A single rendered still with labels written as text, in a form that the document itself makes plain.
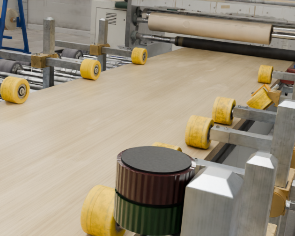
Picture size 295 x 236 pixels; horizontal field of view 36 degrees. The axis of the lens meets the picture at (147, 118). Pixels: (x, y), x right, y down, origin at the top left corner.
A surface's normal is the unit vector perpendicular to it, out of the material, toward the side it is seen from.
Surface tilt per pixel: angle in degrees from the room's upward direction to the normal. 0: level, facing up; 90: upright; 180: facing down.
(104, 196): 28
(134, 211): 90
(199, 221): 90
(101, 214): 67
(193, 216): 90
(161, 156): 0
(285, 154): 90
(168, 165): 0
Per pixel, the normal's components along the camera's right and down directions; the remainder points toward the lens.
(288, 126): -0.40, 0.23
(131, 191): -0.58, 0.19
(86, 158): 0.07, -0.96
